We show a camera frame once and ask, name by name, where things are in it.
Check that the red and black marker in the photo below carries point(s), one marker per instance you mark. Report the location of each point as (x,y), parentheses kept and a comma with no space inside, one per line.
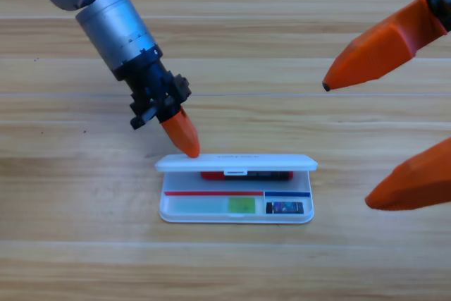
(267,176)

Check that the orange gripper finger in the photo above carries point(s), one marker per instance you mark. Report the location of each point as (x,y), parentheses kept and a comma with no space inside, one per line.
(419,184)

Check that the white Unitree pencil case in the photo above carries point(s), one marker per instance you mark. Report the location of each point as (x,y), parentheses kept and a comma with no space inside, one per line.
(246,163)

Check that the small black eraser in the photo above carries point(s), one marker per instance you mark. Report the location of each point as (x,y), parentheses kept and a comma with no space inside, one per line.
(285,207)

